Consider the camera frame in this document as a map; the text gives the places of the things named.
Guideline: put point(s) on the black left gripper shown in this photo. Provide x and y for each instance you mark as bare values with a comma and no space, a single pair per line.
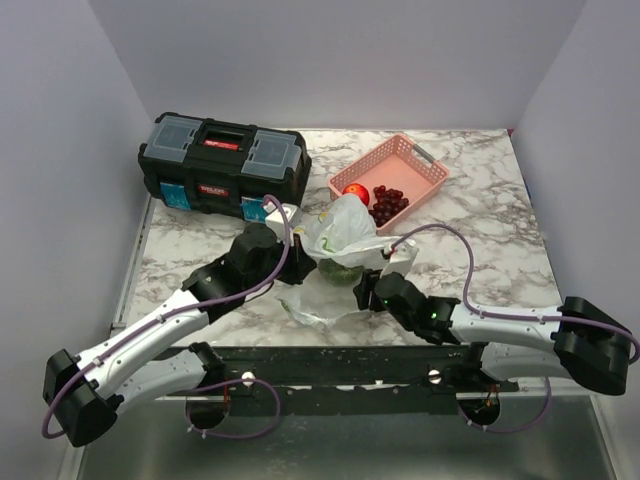
301,262

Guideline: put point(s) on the pink perforated plastic basket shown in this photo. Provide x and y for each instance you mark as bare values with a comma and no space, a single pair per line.
399,163

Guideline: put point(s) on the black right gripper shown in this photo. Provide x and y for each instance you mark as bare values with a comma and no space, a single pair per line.
362,290

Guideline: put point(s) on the white plastic bag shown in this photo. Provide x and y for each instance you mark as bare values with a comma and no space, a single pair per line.
347,234

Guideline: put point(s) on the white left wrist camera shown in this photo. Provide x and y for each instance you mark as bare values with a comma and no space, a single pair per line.
275,220

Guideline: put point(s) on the red fake apple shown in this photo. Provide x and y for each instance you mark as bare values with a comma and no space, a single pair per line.
358,190

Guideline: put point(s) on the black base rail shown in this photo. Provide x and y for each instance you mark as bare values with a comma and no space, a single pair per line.
325,381

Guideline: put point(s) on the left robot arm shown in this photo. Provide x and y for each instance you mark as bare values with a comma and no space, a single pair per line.
85,392

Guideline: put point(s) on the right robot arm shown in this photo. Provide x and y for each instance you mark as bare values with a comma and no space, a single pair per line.
575,340

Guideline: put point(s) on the green fake melon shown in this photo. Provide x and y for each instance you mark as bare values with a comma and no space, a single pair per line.
337,274

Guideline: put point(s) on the dark red fake grapes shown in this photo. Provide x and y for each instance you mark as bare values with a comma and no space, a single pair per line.
387,204

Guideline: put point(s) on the black toolbox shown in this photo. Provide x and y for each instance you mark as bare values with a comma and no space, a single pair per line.
215,167

